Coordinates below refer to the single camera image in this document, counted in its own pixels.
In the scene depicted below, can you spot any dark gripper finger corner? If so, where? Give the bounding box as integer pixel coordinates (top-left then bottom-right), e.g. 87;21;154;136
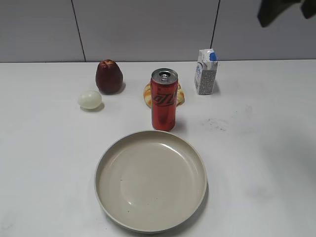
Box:
301;0;316;19

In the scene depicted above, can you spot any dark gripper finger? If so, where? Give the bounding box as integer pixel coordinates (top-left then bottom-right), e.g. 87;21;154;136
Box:
257;0;301;27

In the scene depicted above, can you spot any red cola can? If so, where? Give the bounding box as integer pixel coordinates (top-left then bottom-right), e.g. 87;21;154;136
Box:
151;68;178;131

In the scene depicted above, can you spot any beige round plate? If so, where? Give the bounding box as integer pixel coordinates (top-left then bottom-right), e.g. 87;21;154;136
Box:
94;130;207;234

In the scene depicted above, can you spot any small white milk carton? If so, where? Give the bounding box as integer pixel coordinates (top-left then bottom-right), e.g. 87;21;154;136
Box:
194;49;218;95

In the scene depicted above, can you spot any orange striped croissant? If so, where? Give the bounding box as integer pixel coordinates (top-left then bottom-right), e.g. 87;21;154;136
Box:
143;83;185;108

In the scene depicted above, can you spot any dark red wax apple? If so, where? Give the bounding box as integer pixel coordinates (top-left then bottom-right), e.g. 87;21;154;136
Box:
95;59;123;94

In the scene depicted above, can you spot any white egg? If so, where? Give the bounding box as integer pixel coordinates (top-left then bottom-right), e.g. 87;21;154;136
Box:
78;90;102;110

